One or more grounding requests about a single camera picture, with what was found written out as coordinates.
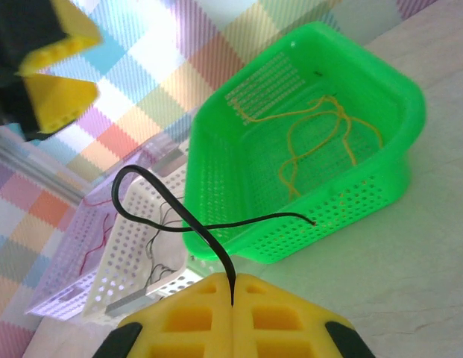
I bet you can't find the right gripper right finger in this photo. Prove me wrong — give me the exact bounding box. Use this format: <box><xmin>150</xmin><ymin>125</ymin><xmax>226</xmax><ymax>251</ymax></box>
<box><xmin>233</xmin><ymin>274</ymin><xmax>376</xmax><ymax>358</ymax></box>

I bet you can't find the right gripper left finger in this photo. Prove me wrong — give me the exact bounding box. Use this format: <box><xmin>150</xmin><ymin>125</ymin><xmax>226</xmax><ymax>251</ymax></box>
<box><xmin>92</xmin><ymin>272</ymin><xmax>234</xmax><ymax>358</ymax></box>

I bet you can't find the black wire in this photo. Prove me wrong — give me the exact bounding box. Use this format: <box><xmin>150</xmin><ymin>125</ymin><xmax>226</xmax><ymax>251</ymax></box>
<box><xmin>147</xmin><ymin>260</ymin><xmax>180</xmax><ymax>288</ymax></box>
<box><xmin>110</xmin><ymin>166</ymin><xmax>317</xmax><ymax>309</ymax></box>
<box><xmin>145</xmin><ymin>197</ymin><xmax>187</xmax><ymax>262</ymax></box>

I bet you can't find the yellow wire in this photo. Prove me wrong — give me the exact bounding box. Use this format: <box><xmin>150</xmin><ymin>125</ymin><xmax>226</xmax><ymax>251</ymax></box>
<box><xmin>277</xmin><ymin>107</ymin><xmax>353</xmax><ymax>201</ymax></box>
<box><xmin>327</xmin><ymin>98</ymin><xmax>384</xmax><ymax>169</ymax></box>

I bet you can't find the bundle of coloured wires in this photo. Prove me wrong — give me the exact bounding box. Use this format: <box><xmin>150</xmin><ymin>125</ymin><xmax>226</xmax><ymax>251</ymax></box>
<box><xmin>242</xmin><ymin>95</ymin><xmax>344</xmax><ymax>124</ymax></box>

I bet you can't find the white plastic basket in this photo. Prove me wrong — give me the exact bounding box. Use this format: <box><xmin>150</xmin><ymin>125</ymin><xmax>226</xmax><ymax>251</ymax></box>
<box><xmin>81</xmin><ymin>148</ymin><xmax>213</xmax><ymax>320</ymax></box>

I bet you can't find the purple plastic basket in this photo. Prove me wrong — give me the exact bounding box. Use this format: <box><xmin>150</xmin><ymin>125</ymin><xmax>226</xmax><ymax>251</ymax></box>
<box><xmin>25</xmin><ymin>141</ymin><xmax>187</xmax><ymax>321</ymax></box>

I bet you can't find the green plastic basket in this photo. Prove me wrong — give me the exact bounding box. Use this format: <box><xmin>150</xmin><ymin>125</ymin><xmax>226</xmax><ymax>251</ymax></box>
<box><xmin>182</xmin><ymin>21</ymin><xmax>428</xmax><ymax>266</ymax></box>

